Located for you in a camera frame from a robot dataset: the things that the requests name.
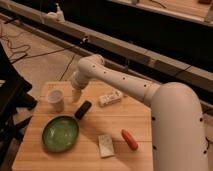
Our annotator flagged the red toy carrot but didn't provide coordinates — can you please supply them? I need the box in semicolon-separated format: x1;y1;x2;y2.
121;129;138;151

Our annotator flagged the white clamp on rail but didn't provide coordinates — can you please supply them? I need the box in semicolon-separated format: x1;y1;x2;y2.
45;4;65;22

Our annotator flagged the white rectangular sponge block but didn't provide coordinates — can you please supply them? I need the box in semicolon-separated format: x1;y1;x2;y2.
98;134;114;158

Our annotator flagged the green round plate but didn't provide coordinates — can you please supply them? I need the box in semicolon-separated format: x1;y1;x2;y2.
42;116;79;153

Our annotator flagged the white ceramic cup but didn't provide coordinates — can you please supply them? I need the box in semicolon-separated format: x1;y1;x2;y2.
46;89;64;112

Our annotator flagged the black rectangular remote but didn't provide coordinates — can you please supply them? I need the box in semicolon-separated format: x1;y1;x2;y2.
74;101;92;120

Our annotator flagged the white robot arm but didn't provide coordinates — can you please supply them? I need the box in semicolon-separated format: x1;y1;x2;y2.
71;54;209;171

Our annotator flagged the black chair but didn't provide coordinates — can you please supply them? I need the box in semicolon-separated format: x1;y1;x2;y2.
0;43;37;166

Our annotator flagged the black cable left floor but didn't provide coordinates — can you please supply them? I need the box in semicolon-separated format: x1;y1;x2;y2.
0;19;81;82

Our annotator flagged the long metal rail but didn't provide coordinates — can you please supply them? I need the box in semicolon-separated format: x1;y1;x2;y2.
0;0;213;92

